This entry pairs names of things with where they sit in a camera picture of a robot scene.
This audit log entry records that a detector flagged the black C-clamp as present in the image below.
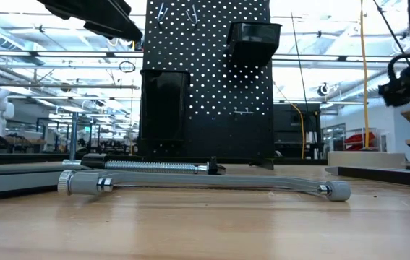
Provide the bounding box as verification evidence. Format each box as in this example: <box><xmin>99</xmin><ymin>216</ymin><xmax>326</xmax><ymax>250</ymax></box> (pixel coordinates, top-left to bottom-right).
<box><xmin>62</xmin><ymin>111</ymin><xmax>227</xmax><ymax>177</ymax></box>

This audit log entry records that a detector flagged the grey hacksaw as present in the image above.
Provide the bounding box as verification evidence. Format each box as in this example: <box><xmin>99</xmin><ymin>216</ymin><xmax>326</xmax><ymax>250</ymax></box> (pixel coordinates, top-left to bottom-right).
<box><xmin>0</xmin><ymin>161</ymin><xmax>352</xmax><ymax>203</ymax></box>

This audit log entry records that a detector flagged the silver peg hook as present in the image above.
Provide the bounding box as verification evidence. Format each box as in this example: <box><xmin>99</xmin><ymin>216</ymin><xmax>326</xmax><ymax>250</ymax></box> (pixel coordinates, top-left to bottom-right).
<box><xmin>156</xmin><ymin>2</ymin><xmax>169</xmax><ymax>26</ymax></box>
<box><xmin>185</xmin><ymin>4</ymin><xmax>200</xmax><ymax>26</ymax></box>

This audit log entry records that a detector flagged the red storage bin stack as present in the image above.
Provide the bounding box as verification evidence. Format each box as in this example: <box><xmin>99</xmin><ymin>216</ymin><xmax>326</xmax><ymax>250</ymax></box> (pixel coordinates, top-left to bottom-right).
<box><xmin>344</xmin><ymin>131</ymin><xmax>377</xmax><ymax>152</ymax></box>

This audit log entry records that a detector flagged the tall narrow black bin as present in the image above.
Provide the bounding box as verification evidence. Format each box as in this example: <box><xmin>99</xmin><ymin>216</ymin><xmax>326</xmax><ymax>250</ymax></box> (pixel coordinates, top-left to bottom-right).
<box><xmin>139</xmin><ymin>69</ymin><xmax>192</xmax><ymax>142</ymax></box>

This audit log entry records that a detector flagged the black metal pegboard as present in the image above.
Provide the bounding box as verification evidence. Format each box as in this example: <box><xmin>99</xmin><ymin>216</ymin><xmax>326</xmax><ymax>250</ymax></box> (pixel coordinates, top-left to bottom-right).
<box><xmin>137</xmin><ymin>0</ymin><xmax>276</xmax><ymax>170</ymax></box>

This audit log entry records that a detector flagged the black cabinet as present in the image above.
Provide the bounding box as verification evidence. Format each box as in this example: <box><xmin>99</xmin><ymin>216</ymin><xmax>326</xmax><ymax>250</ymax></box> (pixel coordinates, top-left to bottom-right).
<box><xmin>273</xmin><ymin>103</ymin><xmax>322</xmax><ymax>160</ymax></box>

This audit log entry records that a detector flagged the wide black bin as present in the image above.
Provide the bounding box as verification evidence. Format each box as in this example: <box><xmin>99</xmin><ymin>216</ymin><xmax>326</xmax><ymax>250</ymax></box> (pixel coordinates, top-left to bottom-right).
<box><xmin>226</xmin><ymin>21</ymin><xmax>283</xmax><ymax>68</ymax></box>

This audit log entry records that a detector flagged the black hanging cable loop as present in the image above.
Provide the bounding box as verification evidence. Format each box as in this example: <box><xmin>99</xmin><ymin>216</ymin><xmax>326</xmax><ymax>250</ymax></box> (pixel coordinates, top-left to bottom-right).
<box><xmin>118</xmin><ymin>60</ymin><xmax>137</xmax><ymax>74</ymax></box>

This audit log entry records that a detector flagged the thick yellow cable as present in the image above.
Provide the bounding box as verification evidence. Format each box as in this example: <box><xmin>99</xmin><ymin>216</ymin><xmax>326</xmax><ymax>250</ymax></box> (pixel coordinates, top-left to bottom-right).
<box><xmin>359</xmin><ymin>0</ymin><xmax>371</xmax><ymax>150</ymax></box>

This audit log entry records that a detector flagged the long taut black cable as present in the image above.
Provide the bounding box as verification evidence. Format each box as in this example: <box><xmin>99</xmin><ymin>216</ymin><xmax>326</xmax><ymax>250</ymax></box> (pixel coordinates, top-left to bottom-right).
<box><xmin>372</xmin><ymin>0</ymin><xmax>410</xmax><ymax>66</ymax></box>

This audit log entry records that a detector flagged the ceiling cable reel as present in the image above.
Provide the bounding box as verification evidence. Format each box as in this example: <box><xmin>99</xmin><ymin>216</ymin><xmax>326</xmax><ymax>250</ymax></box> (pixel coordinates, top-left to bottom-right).
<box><xmin>316</xmin><ymin>82</ymin><xmax>331</xmax><ymax>98</ymax></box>

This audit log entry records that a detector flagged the thin yellow cable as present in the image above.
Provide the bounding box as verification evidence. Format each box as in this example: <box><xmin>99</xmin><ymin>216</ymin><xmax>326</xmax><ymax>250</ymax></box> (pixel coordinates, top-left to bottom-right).
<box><xmin>273</xmin><ymin>82</ymin><xmax>306</xmax><ymax>160</ymax></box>

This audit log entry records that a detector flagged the black aluminium table frame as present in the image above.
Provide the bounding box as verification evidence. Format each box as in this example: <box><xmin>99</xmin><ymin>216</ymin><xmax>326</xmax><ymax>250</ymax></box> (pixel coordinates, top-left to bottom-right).
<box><xmin>0</xmin><ymin>151</ymin><xmax>410</xmax><ymax>170</ymax></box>

